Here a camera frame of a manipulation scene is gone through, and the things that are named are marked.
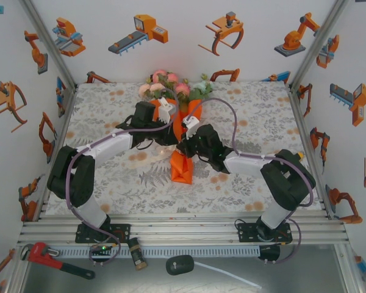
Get orange wrapping paper sheet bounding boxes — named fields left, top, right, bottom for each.
left=149, top=98, right=204, bottom=185

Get pale pink artificial flower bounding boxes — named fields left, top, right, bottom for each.
left=138, top=82, right=165, bottom=100

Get mint green artificial flower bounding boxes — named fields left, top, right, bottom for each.
left=190, top=73, right=216, bottom=100

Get floral printed table mat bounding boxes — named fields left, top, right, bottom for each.
left=45, top=81, right=323, bottom=214

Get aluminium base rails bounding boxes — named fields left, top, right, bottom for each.
left=16, top=213, right=350, bottom=247

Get black computer mouse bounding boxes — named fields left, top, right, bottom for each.
left=165, top=255, right=195, bottom=277

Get brown bottle with black cap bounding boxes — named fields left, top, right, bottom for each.
left=127, top=237, right=149, bottom=272

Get white plastic strip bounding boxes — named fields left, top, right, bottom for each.
left=192, top=261, right=262, bottom=289

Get small circuit board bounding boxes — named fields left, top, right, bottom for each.
left=89, top=244, right=114, bottom=261

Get red pipe wrench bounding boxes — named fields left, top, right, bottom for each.
left=20, top=242, right=96, bottom=280

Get aluminium side rail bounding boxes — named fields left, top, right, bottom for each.
left=288, top=85, right=334, bottom=220
left=33, top=85, right=79, bottom=222

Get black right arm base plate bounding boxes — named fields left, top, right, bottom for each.
left=237, top=222, right=293, bottom=245

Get white slotted cable duct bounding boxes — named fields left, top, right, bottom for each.
left=53, top=246, right=260, bottom=258

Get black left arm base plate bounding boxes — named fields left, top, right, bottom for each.
left=75, top=223, right=132, bottom=244

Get aluminium frame post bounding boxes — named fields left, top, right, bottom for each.
left=18, top=0, right=79, bottom=92
left=289, top=0, right=351, bottom=90

